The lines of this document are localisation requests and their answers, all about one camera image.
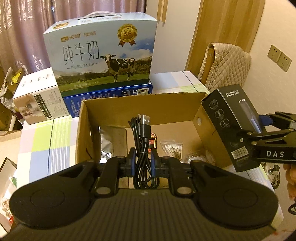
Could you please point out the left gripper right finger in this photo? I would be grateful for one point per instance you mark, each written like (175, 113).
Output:
(173, 170)

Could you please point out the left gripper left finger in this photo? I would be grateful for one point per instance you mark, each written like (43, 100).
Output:
(111, 171)

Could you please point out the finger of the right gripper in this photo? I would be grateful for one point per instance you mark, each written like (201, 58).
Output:
(280, 120)
(282, 138)

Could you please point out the bag of cotton swabs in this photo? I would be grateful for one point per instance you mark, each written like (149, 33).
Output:
(172, 149)

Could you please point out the silver green foil pouch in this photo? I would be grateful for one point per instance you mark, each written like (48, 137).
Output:
(113, 142)

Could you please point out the black shaver box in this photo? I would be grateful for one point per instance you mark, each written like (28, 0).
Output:
(234, 116)

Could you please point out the black toy car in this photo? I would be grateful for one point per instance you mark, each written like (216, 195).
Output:
(152, 142)

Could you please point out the person right hand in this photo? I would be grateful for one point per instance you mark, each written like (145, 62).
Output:
(290, 176)

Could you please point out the large open cardboard box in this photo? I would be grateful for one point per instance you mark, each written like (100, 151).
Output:
(141, 113)

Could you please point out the blue flat box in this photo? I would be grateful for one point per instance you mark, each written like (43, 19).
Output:
(73, 103)

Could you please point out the white appliance box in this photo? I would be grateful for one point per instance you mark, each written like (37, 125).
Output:
(38, 97)

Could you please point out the brown open shoe box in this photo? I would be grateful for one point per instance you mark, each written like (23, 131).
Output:
(8, 187)

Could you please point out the wooden door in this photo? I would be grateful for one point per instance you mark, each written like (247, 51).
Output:
(233, 22)

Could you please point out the milk carton gift box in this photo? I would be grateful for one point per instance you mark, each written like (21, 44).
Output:
(101, 50)

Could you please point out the white plastic bag clutter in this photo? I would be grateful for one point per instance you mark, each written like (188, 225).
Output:
(8, 89)

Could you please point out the pink curtain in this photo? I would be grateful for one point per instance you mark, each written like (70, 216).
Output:
(24, 22)

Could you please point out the wall power sockets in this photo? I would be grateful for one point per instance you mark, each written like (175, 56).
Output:
(280, 58)

